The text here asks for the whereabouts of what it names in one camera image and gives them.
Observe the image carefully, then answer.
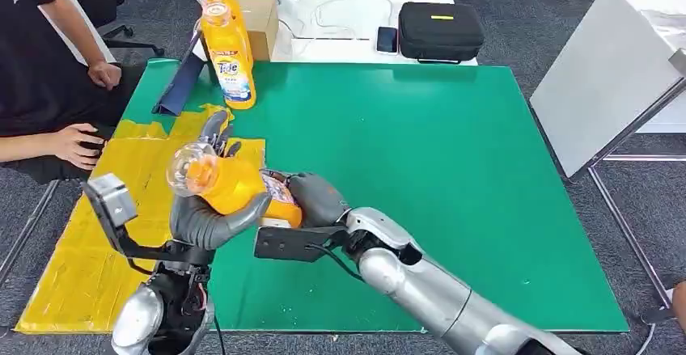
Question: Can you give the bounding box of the dark blue folder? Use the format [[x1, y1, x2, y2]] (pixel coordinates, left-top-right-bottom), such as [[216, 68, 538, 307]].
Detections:
[[151, 30, 207, 116]]

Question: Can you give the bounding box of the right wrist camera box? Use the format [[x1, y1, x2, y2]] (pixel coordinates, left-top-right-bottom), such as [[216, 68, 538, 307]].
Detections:
[[253, 217, 349, 264]]

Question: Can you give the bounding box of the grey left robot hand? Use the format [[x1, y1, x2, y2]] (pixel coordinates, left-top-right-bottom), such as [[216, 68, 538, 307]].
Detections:
[[168, 110, 272, 251]]

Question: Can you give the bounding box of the green table mat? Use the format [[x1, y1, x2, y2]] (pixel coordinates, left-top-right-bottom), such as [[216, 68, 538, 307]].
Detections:
[[120, 57, 629, 334]]

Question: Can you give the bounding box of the yellow sheet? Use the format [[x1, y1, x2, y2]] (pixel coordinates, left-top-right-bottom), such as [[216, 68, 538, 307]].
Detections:
[[15, 103, 268, 335]]

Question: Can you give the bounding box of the grey metal floor frame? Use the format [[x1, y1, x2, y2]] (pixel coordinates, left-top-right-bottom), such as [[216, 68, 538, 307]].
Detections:
[[0, 180, 60, 286]]

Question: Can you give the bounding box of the black smartphone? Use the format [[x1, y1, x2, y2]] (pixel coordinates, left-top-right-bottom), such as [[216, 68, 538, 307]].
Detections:
[[375, 25, 400, 55]]

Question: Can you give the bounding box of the white floor cable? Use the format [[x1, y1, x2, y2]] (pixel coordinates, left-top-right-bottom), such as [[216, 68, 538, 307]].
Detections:
[[634, 323, 658, 355]]

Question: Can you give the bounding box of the black zip case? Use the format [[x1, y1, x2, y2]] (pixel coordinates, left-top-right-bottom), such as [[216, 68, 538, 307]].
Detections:
[[398, 1, 486, 66]]

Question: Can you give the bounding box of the white table with steel frame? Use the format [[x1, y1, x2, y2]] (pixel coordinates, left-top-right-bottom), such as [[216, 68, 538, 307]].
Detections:
[[529, 0, 686, 311]]

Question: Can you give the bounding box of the person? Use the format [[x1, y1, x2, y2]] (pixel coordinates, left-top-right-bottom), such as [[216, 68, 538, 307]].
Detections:
[[671, 281, 686, 337], [0, 0, 135, 185]]

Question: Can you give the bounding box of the cardboard box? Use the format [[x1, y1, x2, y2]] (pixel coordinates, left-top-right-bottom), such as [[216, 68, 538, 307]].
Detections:
[[230, 0, 281, 63]]

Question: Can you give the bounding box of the person's right hand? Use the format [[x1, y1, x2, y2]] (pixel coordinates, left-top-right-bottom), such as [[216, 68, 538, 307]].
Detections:
[[50, 123, 107, 171]]

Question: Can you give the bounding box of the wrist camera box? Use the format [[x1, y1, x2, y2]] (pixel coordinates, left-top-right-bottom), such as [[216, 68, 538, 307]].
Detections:
[[253, 217, 349, 264], [81, 172, 139, 230]]

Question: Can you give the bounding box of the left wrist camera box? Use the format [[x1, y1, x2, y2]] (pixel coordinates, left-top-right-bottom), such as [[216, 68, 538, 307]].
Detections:
[[81, 172, 139, 230]]

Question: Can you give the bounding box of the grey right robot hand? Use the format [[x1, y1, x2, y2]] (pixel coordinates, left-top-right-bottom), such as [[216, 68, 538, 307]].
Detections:
[[261, 169, 352, 230]]

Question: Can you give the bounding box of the person's left hand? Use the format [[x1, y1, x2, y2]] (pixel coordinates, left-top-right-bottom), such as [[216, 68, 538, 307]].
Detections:
[[87, 60, 123, 92]]

